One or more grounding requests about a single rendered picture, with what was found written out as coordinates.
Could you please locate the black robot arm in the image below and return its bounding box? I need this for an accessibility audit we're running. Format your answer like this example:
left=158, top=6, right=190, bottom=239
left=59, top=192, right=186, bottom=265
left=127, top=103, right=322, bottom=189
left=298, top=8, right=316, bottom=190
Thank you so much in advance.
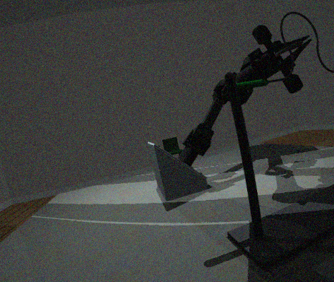
left=177, top=48, right=279, bottom=167

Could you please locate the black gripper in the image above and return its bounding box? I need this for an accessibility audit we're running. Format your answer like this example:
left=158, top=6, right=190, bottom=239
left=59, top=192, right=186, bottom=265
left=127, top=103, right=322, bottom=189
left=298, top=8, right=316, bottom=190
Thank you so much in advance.
left=249, top=25, right=312, bottom=93

